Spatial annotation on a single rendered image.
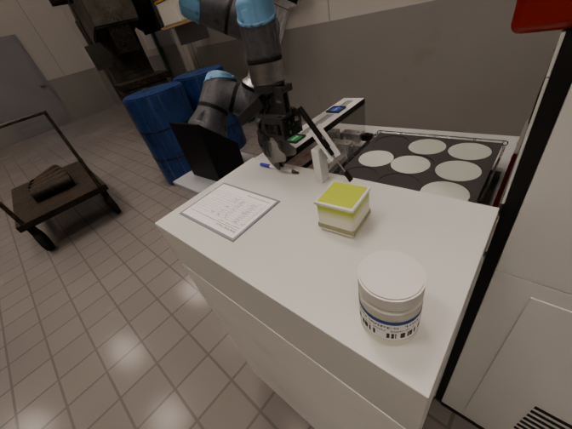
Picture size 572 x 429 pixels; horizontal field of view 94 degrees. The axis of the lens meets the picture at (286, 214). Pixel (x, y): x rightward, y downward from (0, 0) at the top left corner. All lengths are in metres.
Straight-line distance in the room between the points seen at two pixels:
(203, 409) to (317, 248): 1.16
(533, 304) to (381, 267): 0.44
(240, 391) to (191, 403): 0.23
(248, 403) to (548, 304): 1.14
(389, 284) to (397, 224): 0.23
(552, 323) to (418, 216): 0.34
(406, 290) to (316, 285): 0.16
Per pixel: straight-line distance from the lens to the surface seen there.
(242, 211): 0.61
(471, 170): 0.81
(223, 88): 1.11
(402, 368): 0.37
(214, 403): 1.50
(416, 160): 0.84
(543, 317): 0.75
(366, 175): 0.78
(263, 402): 1.42
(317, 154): 0.61
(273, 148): 0.68
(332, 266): 0.45
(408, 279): 0.31
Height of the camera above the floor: 1.31
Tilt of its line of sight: 37 degrees down
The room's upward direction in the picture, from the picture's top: 15 degrees counter-clockwise
